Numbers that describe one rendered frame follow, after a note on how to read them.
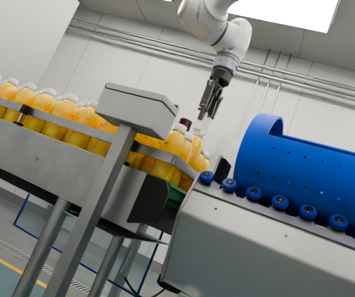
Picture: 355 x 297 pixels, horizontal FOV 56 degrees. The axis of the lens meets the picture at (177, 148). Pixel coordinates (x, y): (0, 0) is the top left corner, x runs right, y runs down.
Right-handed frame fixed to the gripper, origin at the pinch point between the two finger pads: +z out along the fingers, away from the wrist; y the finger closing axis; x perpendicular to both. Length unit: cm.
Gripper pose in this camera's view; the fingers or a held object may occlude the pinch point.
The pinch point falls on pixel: (202, 123)
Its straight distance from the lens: 116.4
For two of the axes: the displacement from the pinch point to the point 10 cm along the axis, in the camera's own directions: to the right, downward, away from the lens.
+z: -3.7, 9.1, -1.8
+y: 3.6, 3.2, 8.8
